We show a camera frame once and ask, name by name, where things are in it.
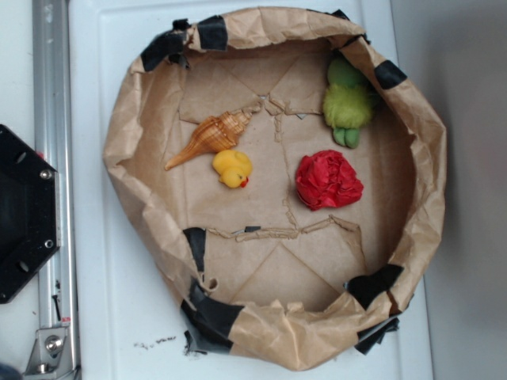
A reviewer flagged yellow rubber duck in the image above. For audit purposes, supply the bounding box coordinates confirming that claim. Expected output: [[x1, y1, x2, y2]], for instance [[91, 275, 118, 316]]
[[212, 150, 253, 188]]

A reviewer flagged orange conch seashell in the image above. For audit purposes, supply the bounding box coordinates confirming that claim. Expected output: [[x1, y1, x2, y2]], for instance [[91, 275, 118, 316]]
[[164, 111, 253, 171]]

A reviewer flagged red crumpled paper ball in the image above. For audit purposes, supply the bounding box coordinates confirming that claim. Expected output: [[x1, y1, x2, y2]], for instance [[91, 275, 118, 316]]
[[295, 150, 364, 211]]

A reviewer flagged brown paper bag bin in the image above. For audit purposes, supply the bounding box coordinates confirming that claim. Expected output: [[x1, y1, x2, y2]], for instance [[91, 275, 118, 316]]
[[103, 7, 447, 371]]

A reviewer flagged green fuzzy plush toy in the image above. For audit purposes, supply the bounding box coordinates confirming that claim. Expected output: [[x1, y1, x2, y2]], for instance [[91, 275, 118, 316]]
[[322, 55, 379, 149]]

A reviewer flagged white plastic tray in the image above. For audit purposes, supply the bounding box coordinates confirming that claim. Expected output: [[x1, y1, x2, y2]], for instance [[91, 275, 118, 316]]
[[69, 1, 433, 379]]

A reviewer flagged aluminium extrusion rail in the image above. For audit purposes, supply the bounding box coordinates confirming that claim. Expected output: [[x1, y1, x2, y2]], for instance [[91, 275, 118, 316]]
[[32, 1, 82, 379]]

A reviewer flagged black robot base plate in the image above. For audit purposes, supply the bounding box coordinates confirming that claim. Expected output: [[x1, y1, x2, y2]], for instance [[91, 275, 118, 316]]
[[1, 125, 59, 304]]

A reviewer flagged metal corner bracket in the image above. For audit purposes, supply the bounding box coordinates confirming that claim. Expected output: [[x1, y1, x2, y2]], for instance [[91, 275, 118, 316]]
[[23, 327, 73, 379]]

